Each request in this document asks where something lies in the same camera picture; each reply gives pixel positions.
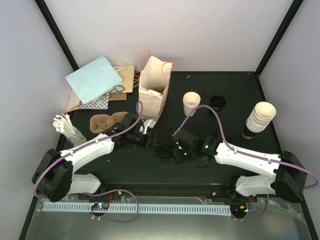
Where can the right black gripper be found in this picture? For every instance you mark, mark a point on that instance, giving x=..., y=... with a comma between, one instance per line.
x=178, y=157

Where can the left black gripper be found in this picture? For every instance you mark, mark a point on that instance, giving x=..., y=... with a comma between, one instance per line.
x=152, y=142

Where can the cream bear paper bag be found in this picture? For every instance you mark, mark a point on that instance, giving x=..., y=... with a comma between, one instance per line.
x=153, y=85

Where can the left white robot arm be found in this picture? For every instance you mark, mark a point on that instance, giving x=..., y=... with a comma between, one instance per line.
x=56, y=175

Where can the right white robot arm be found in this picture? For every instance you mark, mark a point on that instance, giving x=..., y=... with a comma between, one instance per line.
x=275, y=174

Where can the checkered paper bag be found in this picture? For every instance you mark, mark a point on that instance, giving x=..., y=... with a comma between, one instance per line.
x=101, y=103

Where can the brown kraft paper bag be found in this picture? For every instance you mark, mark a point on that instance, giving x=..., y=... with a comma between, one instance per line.
x=118, y=93

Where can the light blue paper bag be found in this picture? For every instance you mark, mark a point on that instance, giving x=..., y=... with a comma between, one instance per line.
x=94, y=79

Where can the white plastic cutlery bunch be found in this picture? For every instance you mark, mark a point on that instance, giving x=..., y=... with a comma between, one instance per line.
x=62, y=124

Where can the stack of white cups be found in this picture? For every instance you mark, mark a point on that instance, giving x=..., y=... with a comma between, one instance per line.
x=260, y=117

